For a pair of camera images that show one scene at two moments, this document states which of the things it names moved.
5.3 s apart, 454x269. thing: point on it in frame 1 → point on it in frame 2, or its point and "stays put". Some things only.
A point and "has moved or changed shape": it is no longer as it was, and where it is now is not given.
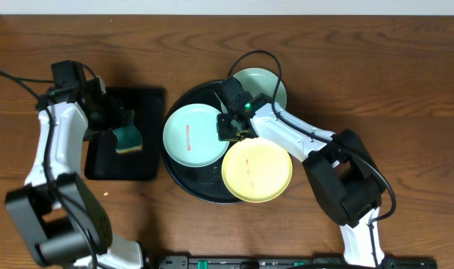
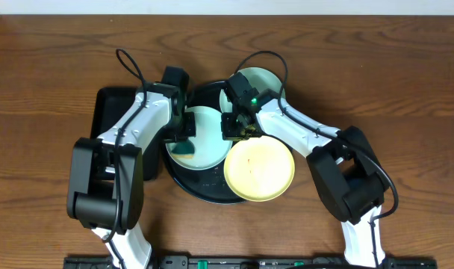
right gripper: (222, 132) stays put
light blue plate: (256, 81) stays put
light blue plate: (190, 136) stays put
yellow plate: (255, 170) stays put
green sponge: (129, 137) has moved or changed shape
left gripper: (116, 113) → (192, 122)
